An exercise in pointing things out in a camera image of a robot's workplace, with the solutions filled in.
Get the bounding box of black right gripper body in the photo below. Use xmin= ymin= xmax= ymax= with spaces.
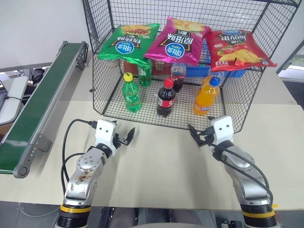
xmin=196 ymin=127 xmax=216 ymax=147

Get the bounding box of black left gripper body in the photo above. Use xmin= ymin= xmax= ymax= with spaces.
xmin=111 ymin=133 xmax=131 ymax=152

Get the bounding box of green conveyor belt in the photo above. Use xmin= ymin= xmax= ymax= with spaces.
xmin=0 ymin=40 xmax=90 ymax=179
xmin=0 ymin=43 xmax=81 ymax=172

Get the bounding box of orange soda bottle blue cap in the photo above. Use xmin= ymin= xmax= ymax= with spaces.
xmin=192 ymin=76 xmax=222 ymax=116

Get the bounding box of green soda bottle yellow cap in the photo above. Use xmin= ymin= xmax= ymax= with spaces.
xmin=121 ymin=73 xmax=141 ymax=113

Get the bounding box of cola bottle red cap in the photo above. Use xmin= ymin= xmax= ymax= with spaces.
xmin=156 ymin=78 xmax=177 ymax=117

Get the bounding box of blue plastic crate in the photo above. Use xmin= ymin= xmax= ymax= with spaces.
xmin=184 ymin=63 xmax=246 ymax=78

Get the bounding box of red potato chip bag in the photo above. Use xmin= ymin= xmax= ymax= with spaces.
xmin=203 ymin=29 xmax=278 ymax=73

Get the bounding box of red and tan box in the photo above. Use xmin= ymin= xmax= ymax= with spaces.
xmin=123 ymin=58 xmax=172 ymax=75

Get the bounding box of green potato chip bag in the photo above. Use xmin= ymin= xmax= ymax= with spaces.
xmin=97 ymin=23 xmax=161 ymax=67

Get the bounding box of magenta potato chip bag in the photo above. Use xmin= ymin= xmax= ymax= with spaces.
xmin=143 ymin=16 xmax=212 ymax=67

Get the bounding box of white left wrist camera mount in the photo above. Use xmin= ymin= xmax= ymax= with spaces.
xmin=94 ymin=119 xmax=117 ymax=152

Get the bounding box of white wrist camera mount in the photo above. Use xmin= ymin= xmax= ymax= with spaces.
xmin=94 ymin=119 xmax=117 ymax=152
xmin=210 ymin=115 xmax=235 ymax=145

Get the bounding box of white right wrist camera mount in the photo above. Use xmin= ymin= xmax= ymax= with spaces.
xmin=210 ymin=115 xmax=235 ymax=145

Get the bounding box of black wire mesh basket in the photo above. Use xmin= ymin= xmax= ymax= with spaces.
xmin=82 ymin=0 xmax=302 ymax=133

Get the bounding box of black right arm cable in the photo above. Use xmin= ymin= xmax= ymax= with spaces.
xmin=210 ymin=144 xmax=274 ymax=211

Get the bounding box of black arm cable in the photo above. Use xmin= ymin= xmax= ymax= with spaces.
xmin=61 ymin=118 xmax=97 ymax=199
xmin=210 ymin=144 xmax=274 ymax=211

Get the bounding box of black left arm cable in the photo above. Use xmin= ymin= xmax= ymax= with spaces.
xmin=61 ymin=118 xmax=97 ymax=199

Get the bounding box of white wire on floor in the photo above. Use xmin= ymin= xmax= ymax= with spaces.
xmin=16 ymin=203 xmax=61 ymax=217

